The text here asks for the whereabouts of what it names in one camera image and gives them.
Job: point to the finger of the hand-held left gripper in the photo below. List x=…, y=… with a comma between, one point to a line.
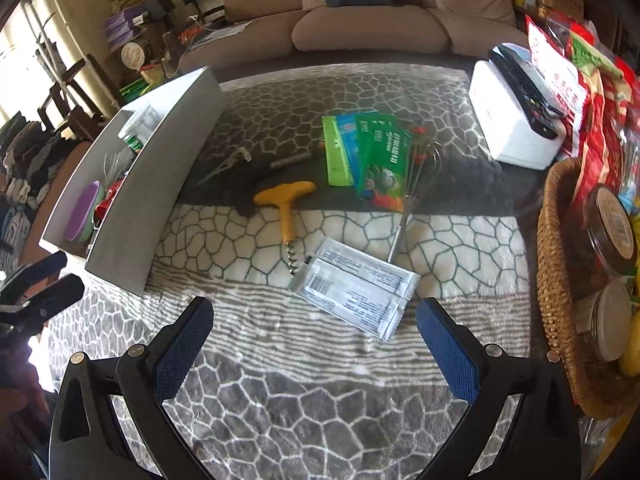
x=60, y=295
x=42, y=267

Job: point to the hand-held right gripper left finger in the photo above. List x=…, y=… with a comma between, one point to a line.
x=182, y=350

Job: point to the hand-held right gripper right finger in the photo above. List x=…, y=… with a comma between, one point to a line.
x=445, y=350

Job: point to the purple plastic bowl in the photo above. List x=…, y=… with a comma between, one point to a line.
x=80, y=210

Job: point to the silver foil packet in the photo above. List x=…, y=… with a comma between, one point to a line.
x=345, y=302
x=370, y=270

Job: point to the white cardboard box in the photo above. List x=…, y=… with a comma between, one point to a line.
x=150, y=210

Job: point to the metal whisk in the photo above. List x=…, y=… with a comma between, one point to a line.
x=422, y=170

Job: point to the green cartoon snack packet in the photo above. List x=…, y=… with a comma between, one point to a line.
x=392, y=175

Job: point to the light green snack packet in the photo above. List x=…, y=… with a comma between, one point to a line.
x=336, y=160

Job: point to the blue snack packet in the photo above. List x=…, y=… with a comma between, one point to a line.
x=347, y=124

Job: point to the pile of socks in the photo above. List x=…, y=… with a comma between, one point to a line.
x=35, y=180

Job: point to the red wing corkscrew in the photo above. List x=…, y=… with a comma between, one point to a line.
x=107, y=200

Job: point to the bundle of metal utensils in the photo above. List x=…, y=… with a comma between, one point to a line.
x=114, y=167

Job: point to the wicker basket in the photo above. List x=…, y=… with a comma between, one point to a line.
x=555, y=285

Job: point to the grey white patterned blanket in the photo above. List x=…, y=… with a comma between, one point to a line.
x=300, y=410

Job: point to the white lidded jar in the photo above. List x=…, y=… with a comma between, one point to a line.
x=607, y=322

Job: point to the dark wooden chair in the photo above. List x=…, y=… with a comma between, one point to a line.
x=82, y=95

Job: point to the banana bunch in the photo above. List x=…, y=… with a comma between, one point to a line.
x=631, y=355

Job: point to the brown lidded jar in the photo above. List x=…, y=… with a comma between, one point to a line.
x=612, y=230

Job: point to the green plastic bag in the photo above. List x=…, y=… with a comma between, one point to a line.
x=140, y=85

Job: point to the red peeler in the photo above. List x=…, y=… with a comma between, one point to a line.
x=419, y=132

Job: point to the round printed tin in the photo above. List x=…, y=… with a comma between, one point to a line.
x=136, y=55

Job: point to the white plastic storage box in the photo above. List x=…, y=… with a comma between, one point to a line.
x=510, y=120

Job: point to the stack of purple packs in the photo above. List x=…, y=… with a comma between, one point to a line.
x=125, y=27

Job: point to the black remote control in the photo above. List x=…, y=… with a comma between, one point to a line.
x=525, y=90

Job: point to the pile of snack bags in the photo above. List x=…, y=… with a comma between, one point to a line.
x=607, y=110

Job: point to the white papers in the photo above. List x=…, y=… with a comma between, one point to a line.
x=227, y=31

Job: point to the brown sofa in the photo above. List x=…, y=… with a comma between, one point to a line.
x=350, y=30

